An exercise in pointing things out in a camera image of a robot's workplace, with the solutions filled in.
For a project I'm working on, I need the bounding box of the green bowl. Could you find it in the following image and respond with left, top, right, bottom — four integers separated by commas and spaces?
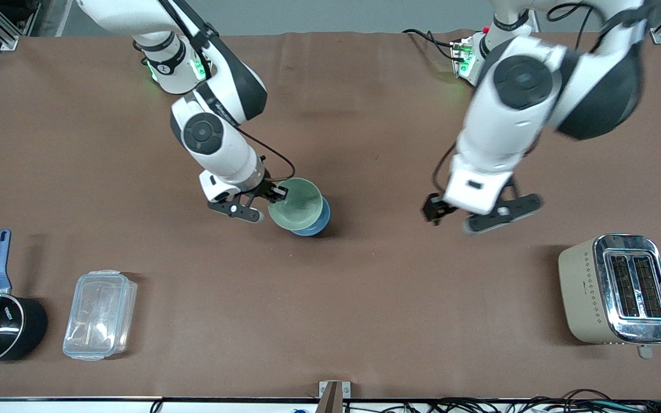
267, 177, 325, 231

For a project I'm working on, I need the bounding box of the blue bowl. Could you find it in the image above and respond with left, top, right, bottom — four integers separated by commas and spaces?
290, 196, 332, 237

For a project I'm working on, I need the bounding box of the lit arm base connector panel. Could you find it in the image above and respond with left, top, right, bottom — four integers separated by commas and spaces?
450, 37, 480, 79
191, 54, 212, 82

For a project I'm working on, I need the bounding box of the brown table cover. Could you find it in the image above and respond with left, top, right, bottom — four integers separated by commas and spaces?
0, 31, 661, 400

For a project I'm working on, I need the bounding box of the beige chrome toaster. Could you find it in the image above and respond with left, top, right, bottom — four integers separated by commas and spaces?
558, 233, 661, 360

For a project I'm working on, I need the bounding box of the clear plastic food container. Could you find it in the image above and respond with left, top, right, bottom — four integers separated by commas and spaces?
62, 270, 138, 362

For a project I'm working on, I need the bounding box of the black right arm wrist cable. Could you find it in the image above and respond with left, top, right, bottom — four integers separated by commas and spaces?
157, 0, 297, 182

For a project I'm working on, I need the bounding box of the black arm wrist cable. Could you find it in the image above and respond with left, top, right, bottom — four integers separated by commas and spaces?
157, 0, 297, 182
432, 0, 648, 197

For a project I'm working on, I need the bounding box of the black arm base cable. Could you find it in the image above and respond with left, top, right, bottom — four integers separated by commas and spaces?
402, 28, 458, 60

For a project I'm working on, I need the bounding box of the metal table edge bracket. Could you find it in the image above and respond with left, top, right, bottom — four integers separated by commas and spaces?
318, 380, 352, 413

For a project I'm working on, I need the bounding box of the black floor cable bundle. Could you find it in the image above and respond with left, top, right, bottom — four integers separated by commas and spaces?
388, 389, 661, 413

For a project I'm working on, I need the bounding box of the black left arm wrist cable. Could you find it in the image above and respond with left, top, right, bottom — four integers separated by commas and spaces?
432, 0, 648, 197

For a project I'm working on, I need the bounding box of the black saucepan with blue handle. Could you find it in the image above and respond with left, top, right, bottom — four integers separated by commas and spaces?
0, 229, 49, 366

